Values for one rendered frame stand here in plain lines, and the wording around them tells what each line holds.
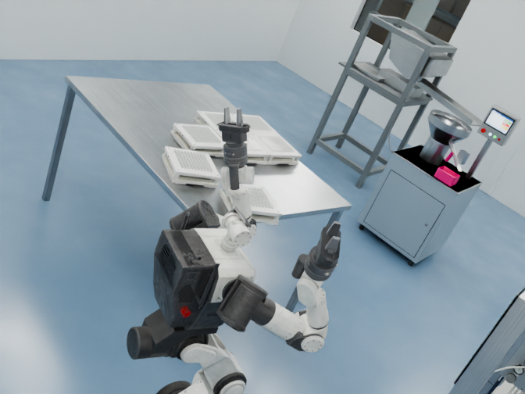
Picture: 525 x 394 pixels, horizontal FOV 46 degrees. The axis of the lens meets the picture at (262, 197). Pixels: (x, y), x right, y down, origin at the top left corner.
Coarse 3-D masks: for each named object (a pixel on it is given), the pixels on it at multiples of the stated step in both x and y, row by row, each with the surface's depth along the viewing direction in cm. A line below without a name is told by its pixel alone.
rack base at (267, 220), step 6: (222, 192) 313; (222, 198) 312; (228, 198) 311; (228, 204) 305; (228, 210) 305; (252, 216) 304; (258, 216) 306; (264, 216) 308; (270, 216) 311; (264, 222) 307; (270, 222) 308; (276, 222) 309
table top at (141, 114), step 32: (96, 96) 361; (128, 96) 377; (160, 96) 395; (192, 96) 415; (128, 128) 341; (160, 128) 356; (160, 160) 324; (192, 192) 308; (288, 192) 346; (320, 192) 361
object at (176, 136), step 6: (174, 138) 350; (180, 138) 348; (180, 144) 345; (186, 144) 345; (198, 150) 344; (204, 150) 346; (210, 150) 349; (216, 150) 352; (216, 156) 350; (222, 156) 352
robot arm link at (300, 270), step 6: (300, 258) 190; (306, 258) 191; (300, 264) 191; (294, 270) 195; (300, 270) 193; (306, 270) 187; (294, 276) 196; (300, 276) 196; (306, 276) 190; (312, 276) 186; (318, 282) 190; (318, 288) 191
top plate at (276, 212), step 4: (244, 184) 319; (248, 184) 320; (264, 188) 323; (268, 192) 321; (268, 196) 317; (232, 200) 302; (260, 200) 311; (272, 200) 315; (252, 208) 301; (256, 208) 302; (260, 208) 304; (264, 208) 305; (268, 208) 307; (276, 208) 310; (252, 212) 300; (256, 212) 300; (260, 212) 301; (264, 212) 302; (268, 212) 304; (272, 212) 305; (276, 212) 306; (280, 212) 308; (276, 216) 307; (280, 216) 308
